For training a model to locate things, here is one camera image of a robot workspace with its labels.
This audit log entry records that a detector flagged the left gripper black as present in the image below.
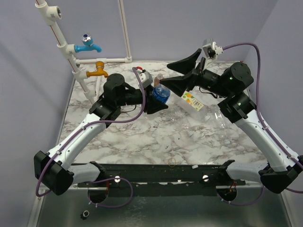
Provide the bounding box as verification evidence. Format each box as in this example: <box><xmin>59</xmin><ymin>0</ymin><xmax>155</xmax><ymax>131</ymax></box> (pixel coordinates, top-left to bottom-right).
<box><xmin>116</xmin><ymin>83</ymin><xmax>168</xmax><ymax>114</ymax></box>

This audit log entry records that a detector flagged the blue label water bottle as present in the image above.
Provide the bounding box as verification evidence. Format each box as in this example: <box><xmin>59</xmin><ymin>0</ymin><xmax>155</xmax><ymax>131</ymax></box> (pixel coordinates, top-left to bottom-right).
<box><xmin>152</xmin><ymin>84</ymin><xmax>170</xmax><ymax>104</ymax></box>

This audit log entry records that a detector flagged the golden energy drink bottle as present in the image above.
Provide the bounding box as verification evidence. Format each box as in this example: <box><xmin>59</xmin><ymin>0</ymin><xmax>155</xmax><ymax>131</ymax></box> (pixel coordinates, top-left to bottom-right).
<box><xmin>153</xmin><ymin>73</ymin><xmax>163</xmax><ymax>87</ymax></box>

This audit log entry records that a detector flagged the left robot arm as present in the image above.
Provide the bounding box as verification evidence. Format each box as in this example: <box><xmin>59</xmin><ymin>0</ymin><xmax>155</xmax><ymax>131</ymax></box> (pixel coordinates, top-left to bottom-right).
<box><xmin>34</xmin><ymin>71</ymin><xmax>168</xmax><ymax>195</ymax></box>

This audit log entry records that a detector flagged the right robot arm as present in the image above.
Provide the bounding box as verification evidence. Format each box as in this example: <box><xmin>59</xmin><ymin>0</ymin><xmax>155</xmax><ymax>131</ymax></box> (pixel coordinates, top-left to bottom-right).
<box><xmin>161</xmin><ymin>49</ymin><xmax>303</xmax><ymax>193</ymax></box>

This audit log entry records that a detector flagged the orange label clear bottle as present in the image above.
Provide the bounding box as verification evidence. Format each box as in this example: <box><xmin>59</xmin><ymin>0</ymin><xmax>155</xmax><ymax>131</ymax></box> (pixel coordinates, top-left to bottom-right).
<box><xmin>176</xmin><ymin>91</ymin><xmax>210</xmax><ymax>122</ymax></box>

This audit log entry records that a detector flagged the orange faucet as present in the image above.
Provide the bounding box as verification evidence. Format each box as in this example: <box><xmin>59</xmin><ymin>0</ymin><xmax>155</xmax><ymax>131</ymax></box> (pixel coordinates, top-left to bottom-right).
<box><xmin>86</xmin><ymin>61</ymin><xmax>109</xmax><ymax>78</ymax></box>

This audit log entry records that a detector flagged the blue faucet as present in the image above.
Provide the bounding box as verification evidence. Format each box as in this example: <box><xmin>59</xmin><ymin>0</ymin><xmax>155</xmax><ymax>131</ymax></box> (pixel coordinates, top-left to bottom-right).
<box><xmin>74</xmin><ymin>33</ymin><xmax>102</xmax><ymax>53</ymax></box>

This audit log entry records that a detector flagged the small black white knob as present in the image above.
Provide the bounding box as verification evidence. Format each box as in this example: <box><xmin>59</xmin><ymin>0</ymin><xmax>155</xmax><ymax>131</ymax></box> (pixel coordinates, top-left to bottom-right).
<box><xmin>80</xmin><ymin>210</ymin><xmax>90</xmax><ymax>220</ymax></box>

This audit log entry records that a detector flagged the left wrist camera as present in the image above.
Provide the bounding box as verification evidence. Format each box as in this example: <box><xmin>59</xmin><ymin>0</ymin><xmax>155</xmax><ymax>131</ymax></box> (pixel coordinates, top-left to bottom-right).
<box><xmin>137</xmin><ymin>68</ymin><xmax>153</xmax><ymax>88</ymax></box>

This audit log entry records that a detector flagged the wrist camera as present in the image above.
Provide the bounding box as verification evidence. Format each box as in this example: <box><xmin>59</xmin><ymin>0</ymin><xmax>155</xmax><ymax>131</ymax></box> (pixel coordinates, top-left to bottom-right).
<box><xmin>137</xmin><ymin>68</ymin><xmax>153</xmax><ymax>88</ymax></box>
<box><xmin>202</xmin><ymin>38</ymin><xmax>223</xmax><ymax>69</ymax></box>

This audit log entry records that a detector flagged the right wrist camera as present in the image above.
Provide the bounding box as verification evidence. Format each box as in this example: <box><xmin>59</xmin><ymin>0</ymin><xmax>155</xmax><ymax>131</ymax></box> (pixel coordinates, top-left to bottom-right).
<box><xmin>202</xmin><ymin>38</ymin><xmax>223</xmax><ymax>69</ymax></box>

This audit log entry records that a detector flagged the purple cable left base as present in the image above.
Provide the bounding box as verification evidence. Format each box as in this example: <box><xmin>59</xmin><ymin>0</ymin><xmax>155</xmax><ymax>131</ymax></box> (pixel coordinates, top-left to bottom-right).
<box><xmin>87</xmin><ymin>175</ymin><xmax>134</xmax><ymax>209</ymax></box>

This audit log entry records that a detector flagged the purple cable base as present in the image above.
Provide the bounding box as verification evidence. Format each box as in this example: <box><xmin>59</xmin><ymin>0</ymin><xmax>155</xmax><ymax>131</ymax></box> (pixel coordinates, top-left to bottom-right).
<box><xmin>87</xmin><ymin>175</ymin><xmax>134</xmax><ymax>209</ymax></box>
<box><xmin>220</xmin><ymin>184</ymin><xmax>265</xmax><ymax>206</ymax></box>

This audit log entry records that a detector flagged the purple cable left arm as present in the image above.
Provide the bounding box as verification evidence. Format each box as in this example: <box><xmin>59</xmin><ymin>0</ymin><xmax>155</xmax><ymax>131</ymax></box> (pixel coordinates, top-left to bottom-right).
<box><xmin>35</xmin><ymin>67</ymin><xmax>146</xmax><ymax>197</ymax></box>

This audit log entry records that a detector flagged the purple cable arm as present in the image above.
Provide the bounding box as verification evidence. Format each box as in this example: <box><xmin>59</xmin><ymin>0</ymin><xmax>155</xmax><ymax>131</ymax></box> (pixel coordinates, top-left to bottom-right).
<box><xmin>35</xmin><ymin>67</ymin><xmax>146</xmax><ymax>197</ymax></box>
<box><xmin>222</xmin><ymin>42</ymin><xmax>303</xmax><ymax>193</ymax></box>

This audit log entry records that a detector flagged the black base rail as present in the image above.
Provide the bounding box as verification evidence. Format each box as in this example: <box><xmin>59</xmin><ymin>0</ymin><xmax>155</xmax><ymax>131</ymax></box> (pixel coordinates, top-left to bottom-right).
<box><xmin>78</xmin><ymin>161</ymin><xmax>235</xmax><ymax>197</ymax></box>

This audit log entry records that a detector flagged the white PVC pipe frame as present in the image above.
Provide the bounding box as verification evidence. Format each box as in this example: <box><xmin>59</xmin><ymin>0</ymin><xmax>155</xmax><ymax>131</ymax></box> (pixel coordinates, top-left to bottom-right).
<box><xmin>34</xmin><ymin>0</ymin><xmax>133</xmax><ymax>106</ymax></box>

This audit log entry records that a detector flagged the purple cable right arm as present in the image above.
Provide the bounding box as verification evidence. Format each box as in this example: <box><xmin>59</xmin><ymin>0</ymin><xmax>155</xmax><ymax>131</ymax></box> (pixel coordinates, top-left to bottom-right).
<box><xmin>222</xmin><ymin>42</ymin><xmax>303</xmax><ymax>193</ymax></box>

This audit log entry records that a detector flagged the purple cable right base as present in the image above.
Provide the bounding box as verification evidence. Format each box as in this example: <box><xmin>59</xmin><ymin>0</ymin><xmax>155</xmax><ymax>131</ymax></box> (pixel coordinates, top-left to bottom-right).
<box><xmin>220</xmin><ymin>184</ymin><xmax>265</xmax><ymax>206</ymax></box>

